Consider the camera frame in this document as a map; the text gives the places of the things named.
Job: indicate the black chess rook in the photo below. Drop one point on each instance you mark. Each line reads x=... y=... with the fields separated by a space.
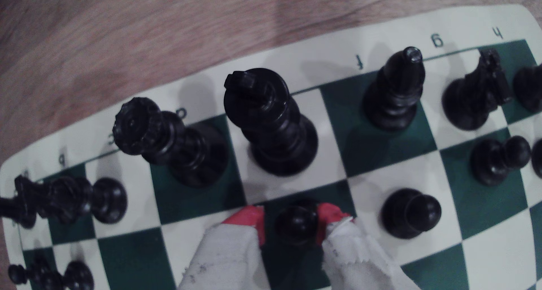
x=531 y=87

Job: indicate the black chess bishop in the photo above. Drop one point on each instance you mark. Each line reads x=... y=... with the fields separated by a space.
x=398 y=91
x=108 y=199

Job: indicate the black chess king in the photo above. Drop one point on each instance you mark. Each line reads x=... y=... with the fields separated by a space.
x=271 y=120

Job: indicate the green white chess mat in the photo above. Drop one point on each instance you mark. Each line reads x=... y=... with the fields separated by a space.
x=381 y=154

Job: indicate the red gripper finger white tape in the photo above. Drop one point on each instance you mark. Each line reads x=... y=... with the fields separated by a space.
x=360 y=264
x=224 y=260

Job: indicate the black chess pawn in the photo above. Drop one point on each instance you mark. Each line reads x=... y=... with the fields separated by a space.
x=19 y=274
x=538 y=156
x=499 y=159
x=78 y=276
x=296 y=224
x=410 y=214

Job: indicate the black chess knight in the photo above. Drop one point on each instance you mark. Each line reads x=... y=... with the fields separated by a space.
x=474 y=95
x=21 y=201

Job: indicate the black chess queen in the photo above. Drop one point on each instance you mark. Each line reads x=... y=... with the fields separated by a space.
x=169 y=142

